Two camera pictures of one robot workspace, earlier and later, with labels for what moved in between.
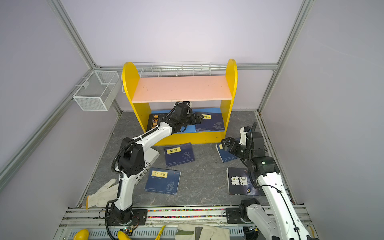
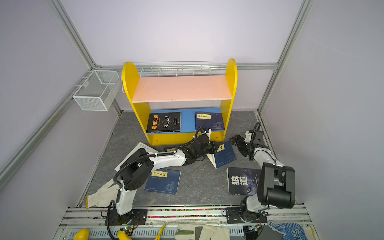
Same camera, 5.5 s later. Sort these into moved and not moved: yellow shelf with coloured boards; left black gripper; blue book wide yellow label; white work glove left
Moved: left black gripper
Not moved: yellow shelf with coloured boards; white work glove left; blue book wide yellow label
